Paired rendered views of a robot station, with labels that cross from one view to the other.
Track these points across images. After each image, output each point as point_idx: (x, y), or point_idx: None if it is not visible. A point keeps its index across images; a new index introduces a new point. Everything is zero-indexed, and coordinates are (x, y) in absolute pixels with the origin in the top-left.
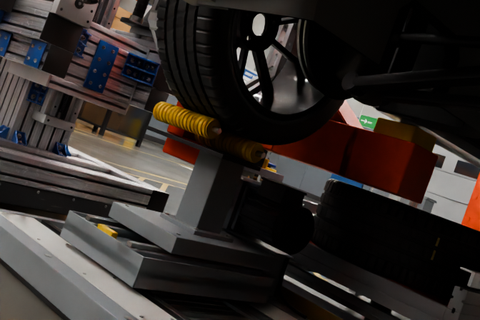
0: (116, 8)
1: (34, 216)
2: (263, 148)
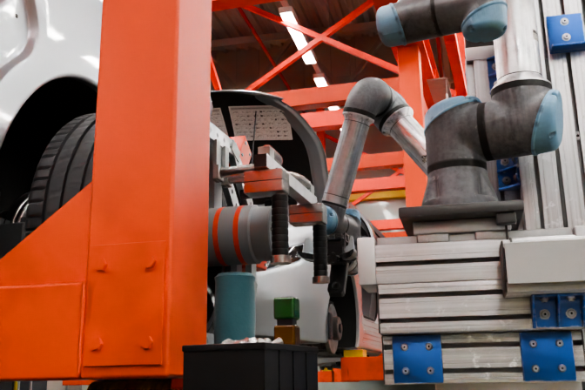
0: (524, 214)
1: None
2: (89, 386)
